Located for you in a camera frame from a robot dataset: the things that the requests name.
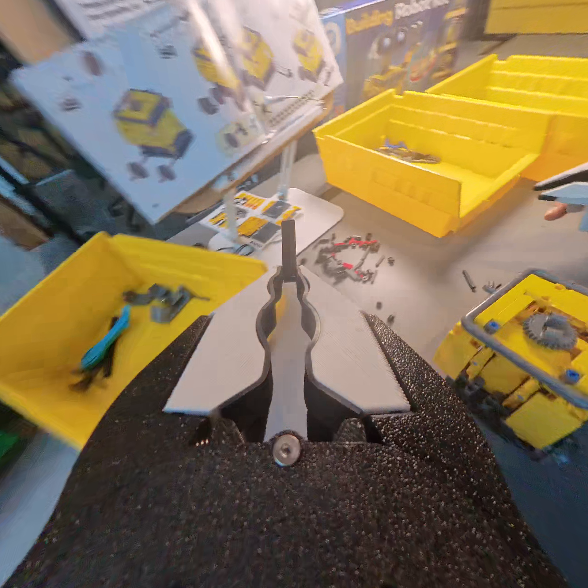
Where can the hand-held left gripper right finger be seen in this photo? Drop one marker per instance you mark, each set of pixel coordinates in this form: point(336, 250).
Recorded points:
point(358, 367)

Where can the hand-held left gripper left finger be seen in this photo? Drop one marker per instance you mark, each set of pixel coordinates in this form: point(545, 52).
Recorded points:
point(220, 367)

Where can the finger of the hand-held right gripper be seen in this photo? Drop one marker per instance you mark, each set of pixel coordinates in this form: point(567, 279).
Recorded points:
point(570, 191)

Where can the pile of black brick parts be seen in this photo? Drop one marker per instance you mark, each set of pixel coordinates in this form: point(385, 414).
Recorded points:
point(349, 257)

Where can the long dark brick axle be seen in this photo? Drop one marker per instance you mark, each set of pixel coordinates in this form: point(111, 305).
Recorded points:
point(288, 248)

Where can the yellow toy brick vehicle model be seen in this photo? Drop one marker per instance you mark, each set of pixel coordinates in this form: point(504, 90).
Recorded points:
point(514, 367)

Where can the pile of assorted brick beams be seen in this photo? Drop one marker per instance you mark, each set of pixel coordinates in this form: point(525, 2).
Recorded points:
point(409, 153)

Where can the yellow storage bin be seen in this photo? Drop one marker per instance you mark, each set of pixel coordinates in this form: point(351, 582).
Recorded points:
point(551, 110)
point(386, 184)
point(542, 14)
point(55, 340)

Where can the building instruction booklet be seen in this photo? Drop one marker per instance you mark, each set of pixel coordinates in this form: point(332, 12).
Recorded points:
point(138, 119)

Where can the grey desk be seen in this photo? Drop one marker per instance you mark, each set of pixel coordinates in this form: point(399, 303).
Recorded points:
point(432, 266)

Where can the pile of grey brick pieces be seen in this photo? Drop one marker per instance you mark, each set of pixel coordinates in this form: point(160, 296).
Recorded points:
point(165, 299)

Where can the teal brick separator tool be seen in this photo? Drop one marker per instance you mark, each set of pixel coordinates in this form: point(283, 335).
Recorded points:
point(106, 340)

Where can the small black brick axle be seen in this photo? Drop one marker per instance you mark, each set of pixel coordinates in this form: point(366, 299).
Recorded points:
point(469, 281)

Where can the yellow printed sticker sheet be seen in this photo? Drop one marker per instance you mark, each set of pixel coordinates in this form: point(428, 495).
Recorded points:
point(257, 216)

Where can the green storage bin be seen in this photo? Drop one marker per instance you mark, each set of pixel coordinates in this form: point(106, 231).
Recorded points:
point(7, 446)

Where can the printed cardboard toy box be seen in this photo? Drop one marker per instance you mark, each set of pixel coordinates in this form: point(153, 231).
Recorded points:
point(395, 46)

